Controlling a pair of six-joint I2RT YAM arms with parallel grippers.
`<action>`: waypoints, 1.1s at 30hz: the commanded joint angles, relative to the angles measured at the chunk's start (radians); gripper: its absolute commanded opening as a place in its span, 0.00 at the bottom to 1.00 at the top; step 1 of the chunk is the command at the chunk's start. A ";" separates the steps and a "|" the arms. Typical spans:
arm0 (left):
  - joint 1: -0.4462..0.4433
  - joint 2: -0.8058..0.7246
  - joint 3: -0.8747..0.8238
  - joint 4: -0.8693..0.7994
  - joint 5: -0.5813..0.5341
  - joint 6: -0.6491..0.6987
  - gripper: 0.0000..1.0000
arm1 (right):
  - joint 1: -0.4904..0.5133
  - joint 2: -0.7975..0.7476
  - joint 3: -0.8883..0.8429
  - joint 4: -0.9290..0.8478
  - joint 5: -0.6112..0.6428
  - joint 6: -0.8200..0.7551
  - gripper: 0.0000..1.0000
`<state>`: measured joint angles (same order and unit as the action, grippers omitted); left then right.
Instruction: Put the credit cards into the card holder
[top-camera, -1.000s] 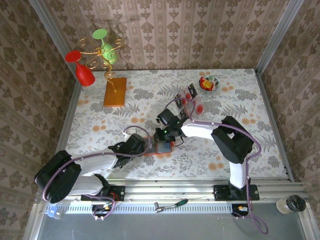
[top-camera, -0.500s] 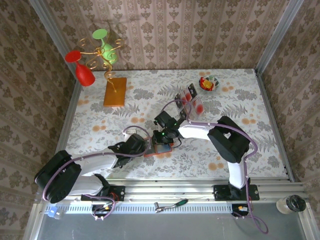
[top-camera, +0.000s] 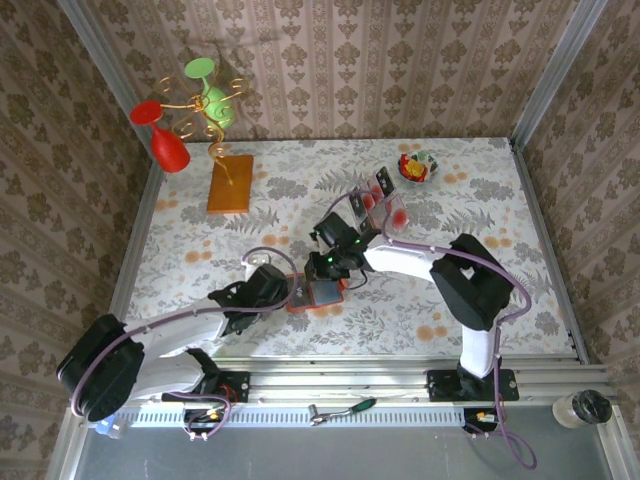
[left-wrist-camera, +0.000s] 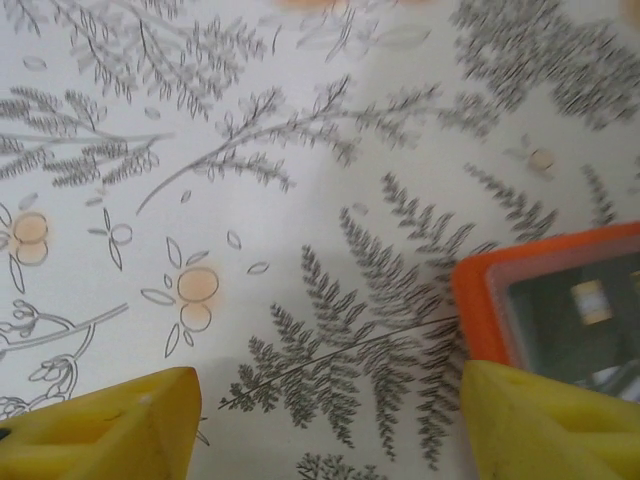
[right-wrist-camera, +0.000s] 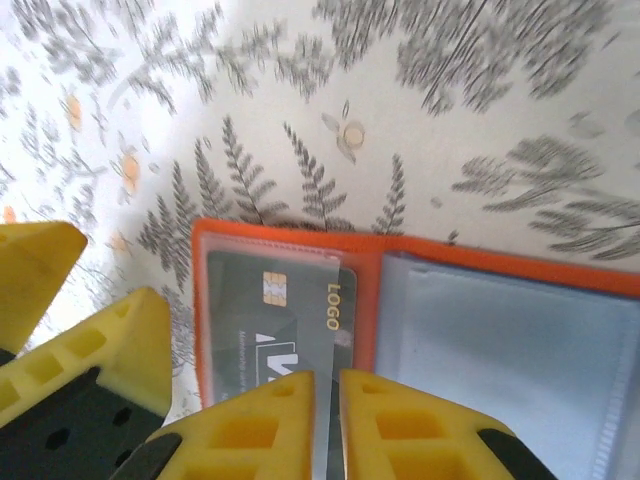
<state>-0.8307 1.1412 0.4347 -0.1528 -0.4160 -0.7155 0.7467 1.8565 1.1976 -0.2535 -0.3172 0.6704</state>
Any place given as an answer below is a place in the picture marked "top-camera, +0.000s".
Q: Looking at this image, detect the orange leather card holder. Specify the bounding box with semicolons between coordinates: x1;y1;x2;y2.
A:
285;272;349;314

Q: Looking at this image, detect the clear acrylic card tray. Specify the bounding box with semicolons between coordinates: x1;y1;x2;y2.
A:
346;164;410;237

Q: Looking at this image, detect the red wrapped candy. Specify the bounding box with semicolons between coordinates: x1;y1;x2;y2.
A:
401;155;427;180

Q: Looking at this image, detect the small candy bowl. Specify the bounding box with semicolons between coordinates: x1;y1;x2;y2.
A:
397;149;440;185

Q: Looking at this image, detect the silver ratchet wrench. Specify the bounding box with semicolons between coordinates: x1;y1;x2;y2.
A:
308;402;354;428

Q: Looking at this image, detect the black block yellow connector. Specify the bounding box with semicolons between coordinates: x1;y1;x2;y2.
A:
182;407;234;435
462;407;501;435

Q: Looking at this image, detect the red wine glass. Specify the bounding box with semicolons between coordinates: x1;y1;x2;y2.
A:
129;99;192;175

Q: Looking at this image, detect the green wine glass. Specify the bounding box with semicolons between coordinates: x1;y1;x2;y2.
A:
183;57;236;131

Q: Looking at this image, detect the blue white connector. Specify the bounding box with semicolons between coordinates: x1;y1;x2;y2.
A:
94;417;126;440

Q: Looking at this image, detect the glass jar black lid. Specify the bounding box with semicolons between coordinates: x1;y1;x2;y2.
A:
551;388;614;430

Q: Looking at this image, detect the gold wire rack wooden base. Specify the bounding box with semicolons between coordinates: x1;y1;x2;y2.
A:
157;74;255;216

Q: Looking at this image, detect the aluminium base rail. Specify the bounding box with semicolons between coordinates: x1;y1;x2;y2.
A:
134;355;614;407

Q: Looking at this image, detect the slotted grey cable duct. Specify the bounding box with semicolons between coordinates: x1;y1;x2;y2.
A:
119;404;467;429

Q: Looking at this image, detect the aluminium table side rail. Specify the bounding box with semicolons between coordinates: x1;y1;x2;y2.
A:
107;149;169;321
509;137;591;364

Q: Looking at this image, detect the aluminium frame post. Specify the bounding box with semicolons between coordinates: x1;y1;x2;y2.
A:
55;0;154;159
510;0;609;149

